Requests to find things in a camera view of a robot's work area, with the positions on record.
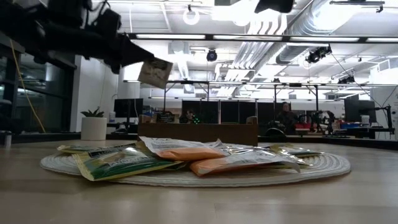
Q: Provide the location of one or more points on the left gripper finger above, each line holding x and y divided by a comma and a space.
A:
130, 51

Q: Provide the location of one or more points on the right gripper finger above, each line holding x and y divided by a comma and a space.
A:
276, 6

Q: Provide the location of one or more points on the white orange Tazo tea bag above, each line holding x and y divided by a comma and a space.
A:
224, 166
192, 154

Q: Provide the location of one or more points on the black background robot arm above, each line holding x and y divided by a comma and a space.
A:
326, 119

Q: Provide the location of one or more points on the wooden compartment tea box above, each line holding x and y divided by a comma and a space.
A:
202, 133

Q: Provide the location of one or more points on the LED strip light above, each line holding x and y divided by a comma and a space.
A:
248, 37
323, 39
382, 40
171, 36

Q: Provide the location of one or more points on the black computer monitor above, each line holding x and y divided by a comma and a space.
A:
357, 110
128, 108

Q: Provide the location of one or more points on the green potted plant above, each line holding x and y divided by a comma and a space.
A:
92, 113

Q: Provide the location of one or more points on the black ceiling spotlight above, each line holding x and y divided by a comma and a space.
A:
211, 56

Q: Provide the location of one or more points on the white plant pot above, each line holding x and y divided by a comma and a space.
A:
93, 129

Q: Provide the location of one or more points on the person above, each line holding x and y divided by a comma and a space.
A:
187, 116
286, 119

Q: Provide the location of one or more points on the black ceiling device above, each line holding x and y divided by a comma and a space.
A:
346, 80

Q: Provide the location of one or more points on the black desk partition panel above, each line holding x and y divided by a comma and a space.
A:
247, 110
266, 112
229, 112

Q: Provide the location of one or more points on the grey cup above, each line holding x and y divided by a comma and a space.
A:
6, 139

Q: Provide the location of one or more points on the white cup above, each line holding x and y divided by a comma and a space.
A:
365, 120

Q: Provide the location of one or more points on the white woven round placemat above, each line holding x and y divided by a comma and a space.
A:
217, 180

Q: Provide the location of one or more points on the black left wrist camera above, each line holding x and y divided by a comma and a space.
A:
107, 20

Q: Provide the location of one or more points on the silver ceiling air duct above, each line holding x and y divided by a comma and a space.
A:
308, 21

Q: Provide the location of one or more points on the black metal stand frame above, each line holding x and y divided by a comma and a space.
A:
164, 99
316, 102

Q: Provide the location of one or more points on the black overhead camera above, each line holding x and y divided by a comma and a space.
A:
317, 55

